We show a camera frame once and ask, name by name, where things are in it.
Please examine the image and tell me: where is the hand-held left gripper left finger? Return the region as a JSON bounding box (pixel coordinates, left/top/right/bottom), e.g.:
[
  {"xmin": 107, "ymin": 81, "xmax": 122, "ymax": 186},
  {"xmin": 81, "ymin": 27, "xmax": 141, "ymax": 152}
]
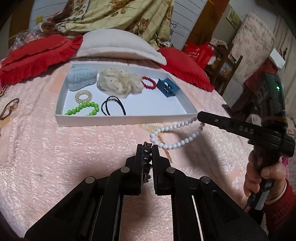
[{"xmin": 24, "ymin": 144, "xmax": 152, "ymax": 241}]

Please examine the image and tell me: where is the green bead bracelet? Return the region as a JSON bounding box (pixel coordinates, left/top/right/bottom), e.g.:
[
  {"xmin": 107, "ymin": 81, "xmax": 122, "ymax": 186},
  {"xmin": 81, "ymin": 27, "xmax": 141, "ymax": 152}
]
[{"xmin": 65, "ymin": 101, "xmax": 100, "ymax": 116}]

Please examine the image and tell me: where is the red ruffled pillow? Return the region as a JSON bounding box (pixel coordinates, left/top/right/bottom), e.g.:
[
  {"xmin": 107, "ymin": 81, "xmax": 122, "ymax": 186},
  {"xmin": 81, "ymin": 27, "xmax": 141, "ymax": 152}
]
[
  {"xmin": 157, "ymin": 47, "xmax": 215, "ymax": 92},
  {"xmin": 0, "ymin": 35, "xmax": 84, "ymax": 86}
]

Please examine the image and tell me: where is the brown bead bracelet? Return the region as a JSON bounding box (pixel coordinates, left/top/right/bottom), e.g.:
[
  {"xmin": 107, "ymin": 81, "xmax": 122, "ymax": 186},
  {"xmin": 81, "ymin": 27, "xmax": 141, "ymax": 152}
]
[{"xmin": 142, "ymin": 141, "xmax": 153, "ymax": 183}]

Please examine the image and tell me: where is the red shopping bag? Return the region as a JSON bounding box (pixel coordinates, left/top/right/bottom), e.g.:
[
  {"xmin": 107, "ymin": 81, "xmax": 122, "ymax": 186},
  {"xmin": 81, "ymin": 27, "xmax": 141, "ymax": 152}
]
[{"xmin": 184, "ymin": 42, "xmax": 214, "ymax": 69}]

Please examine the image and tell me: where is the white pillow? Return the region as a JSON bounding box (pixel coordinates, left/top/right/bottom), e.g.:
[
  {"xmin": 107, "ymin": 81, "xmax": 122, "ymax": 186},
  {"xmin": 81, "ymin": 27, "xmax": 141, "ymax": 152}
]
[{"xmin": 76, "ymin": 30, "xmax": 167, "ymax": 66}]

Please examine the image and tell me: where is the red bead bracelet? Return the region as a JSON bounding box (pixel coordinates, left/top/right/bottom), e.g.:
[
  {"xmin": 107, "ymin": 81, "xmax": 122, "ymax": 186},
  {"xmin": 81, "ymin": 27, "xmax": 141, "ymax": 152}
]
[{"xmin": 141, "ymin": 75, "xmax": 158, "ymax": 90}]

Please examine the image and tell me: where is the cream dotted scrunchie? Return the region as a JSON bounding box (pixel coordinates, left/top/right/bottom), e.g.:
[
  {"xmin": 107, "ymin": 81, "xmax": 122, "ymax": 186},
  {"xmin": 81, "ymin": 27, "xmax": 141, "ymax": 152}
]
[{"xmin": 97, "ymin": 68, "xmax": 142, "ymax": 99}]

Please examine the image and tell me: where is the person's right hand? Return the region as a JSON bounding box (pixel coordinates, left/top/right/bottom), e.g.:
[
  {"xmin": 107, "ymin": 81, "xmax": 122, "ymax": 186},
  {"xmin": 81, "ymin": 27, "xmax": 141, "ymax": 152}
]
[{"xmin": 244, "ymin": 152, "xmax": 287, "ymax": 205}]

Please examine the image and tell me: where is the wooden chair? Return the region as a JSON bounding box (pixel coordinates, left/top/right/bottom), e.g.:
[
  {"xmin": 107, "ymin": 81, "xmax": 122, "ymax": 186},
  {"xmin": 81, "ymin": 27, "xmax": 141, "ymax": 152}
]
[{"xmin": 201, "ymin": 42, "xmax": 243, "ymax": 96}]

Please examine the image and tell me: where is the light blue fuzzy scrunchie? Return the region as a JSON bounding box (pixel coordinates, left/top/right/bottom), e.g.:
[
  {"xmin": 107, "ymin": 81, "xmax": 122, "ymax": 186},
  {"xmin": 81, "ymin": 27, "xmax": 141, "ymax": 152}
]
[{"xmin": 68, "ymin": 68, "xmax": 97, "ymax": 91}]

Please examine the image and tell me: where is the pink floral curtain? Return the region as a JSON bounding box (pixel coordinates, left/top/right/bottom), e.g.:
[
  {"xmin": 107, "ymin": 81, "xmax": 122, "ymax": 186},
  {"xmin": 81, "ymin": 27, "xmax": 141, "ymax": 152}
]
[{"xmin": 231, "ymin": 13, "xmax": 275, "ymax": 81}]

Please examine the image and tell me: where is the blue hair claw clip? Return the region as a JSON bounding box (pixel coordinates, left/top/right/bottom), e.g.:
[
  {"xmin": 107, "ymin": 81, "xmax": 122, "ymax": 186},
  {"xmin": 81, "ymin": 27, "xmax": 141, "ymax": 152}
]
[{"xmin": 157, "ymin": 78, "xmax": 179, "ymax": 99}]

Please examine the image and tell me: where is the white cardboard box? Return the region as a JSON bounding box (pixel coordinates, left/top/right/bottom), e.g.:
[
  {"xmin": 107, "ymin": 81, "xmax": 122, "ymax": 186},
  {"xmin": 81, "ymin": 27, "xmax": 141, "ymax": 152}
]
[{"xmin": 55, "ymin": 63, "xmax": 199, "ymax": 127}]

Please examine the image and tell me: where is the framed wall picture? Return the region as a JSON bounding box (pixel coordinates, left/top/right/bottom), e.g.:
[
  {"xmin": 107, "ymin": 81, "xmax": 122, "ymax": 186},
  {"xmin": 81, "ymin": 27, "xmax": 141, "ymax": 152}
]
[{"xmin": 225, "ymin": 5, "xmax": 242, "ymax": 30}]

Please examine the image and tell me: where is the red cloth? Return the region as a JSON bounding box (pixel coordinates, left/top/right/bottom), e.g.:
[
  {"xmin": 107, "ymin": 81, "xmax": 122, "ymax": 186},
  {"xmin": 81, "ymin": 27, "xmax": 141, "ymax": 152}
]
[{"xmin": 245, "ymin": 58, "xmax": 278, "ymax": 93}]

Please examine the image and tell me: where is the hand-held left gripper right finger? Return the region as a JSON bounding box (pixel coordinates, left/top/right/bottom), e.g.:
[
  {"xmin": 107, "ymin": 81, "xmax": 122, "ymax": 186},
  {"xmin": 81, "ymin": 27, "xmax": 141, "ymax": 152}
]
[{"xmin": 151, "ymin": 146, "xmax": 269, "ymax": 241}]

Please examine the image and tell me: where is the black hair tie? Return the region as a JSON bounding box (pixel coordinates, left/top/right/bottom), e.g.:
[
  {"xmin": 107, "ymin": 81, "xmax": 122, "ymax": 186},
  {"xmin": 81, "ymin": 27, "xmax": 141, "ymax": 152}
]
[{"xmin": 101, "ymin": 96, "xmax": 127, "ymax": 116}]

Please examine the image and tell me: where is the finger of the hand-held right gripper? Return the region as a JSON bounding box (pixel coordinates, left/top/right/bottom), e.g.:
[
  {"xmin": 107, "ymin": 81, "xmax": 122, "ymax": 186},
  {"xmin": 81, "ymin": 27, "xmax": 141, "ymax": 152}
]
[{"xmin": 197, "ymin": 111, "xmax": 263, "ymax": 141}]

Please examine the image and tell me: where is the white bead bracelet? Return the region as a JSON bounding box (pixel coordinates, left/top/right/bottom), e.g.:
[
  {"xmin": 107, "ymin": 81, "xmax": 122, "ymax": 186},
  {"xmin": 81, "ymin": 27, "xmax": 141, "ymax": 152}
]
[{"xmin": 150, "ymin": 117, "xmax": 205, "ymax": 150}]

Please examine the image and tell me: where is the brown wire bangle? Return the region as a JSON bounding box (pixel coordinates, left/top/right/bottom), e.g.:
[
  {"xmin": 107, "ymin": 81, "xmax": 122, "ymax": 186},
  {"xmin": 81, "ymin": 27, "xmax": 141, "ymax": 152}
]
[{"xmin": 0, "ymin": 98, "xmax": 20, "ymax": 121}]

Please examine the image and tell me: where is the clear plastic bag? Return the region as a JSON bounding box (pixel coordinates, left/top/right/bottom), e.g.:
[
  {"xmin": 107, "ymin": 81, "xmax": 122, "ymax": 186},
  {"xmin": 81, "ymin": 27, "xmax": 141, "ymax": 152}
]
[{"xmin": 10, "ymin": 23, "xmax": 56, "ymax": 50}]

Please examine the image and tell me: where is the floral checked blanket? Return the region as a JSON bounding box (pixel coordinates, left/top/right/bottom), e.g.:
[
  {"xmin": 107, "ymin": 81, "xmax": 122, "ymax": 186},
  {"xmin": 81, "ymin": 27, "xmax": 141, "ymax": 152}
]
[{"xmin": 44, "ymin": 0, "xmax": 176, "ymax": 50}]

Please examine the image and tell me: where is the pink quilted bedspread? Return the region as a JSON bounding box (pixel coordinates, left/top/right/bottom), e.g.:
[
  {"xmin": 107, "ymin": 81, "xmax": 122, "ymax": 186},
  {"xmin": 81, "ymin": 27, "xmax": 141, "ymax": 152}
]
[{"xmin": 0, "ymin": 56, "xmax": 255, "ymax": 241}]

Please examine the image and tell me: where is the gold spiral hair tie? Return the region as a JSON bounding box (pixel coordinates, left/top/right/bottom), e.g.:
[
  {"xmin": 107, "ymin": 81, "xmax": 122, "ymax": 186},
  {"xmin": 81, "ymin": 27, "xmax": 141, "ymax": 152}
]
[{"xmin": 74, "ymin": 90, "xmax": 93, "ymax": 103}]

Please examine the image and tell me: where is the gold hairpin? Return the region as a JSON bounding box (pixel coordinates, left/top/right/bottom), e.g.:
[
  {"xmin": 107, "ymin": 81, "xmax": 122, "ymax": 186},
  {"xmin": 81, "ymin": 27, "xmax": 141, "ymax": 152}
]
[{"xmin": 159, "ymin": 137, "xmax": 173, "ymax": 164}]

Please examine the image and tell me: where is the white carton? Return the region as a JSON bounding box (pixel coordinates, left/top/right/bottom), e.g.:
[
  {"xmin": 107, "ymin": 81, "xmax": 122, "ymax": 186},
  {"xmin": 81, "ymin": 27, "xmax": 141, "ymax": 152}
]
[{"xmin": 269, "ymin": 48, "xmax": 286, "ymax": 69}]

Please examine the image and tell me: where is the person's right forearm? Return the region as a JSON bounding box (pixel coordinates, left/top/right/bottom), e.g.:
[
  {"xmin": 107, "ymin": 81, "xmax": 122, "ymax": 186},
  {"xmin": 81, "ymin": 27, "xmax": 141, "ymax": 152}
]
[{"xmin": 261, "ymin": 178, "xmax": 296, "ymax": 241}]

